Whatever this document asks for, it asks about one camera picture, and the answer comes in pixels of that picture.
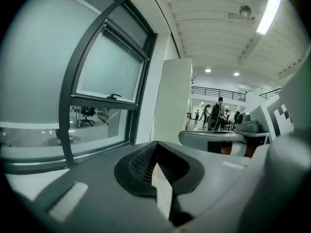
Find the small ceiling detector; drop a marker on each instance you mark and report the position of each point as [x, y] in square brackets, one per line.
[232, 15]

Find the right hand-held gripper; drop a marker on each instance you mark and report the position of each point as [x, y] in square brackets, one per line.
[279, 120]

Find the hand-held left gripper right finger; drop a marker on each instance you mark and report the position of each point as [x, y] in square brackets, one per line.
[218, 190]

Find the large frosted glass pane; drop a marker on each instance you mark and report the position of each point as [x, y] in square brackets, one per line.
[36, 57]

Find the black backpack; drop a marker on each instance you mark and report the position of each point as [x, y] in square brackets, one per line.
[215, 110]

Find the small fixed glass pane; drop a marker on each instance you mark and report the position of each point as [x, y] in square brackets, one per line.
[102, 130]

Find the black balcony railing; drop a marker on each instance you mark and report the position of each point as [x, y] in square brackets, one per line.
[218, 92]

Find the black office chair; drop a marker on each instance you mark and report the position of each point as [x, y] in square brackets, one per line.
[87, 113]

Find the frosted glass window sash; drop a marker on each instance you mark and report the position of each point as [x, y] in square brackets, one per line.
[109, 69]

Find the long ceiling strip light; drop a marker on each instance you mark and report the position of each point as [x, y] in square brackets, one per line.
[268, 16]

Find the white partition panel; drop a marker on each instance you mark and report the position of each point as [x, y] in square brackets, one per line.
[172, 93]

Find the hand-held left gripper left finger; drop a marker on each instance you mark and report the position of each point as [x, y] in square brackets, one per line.
[92, 190]

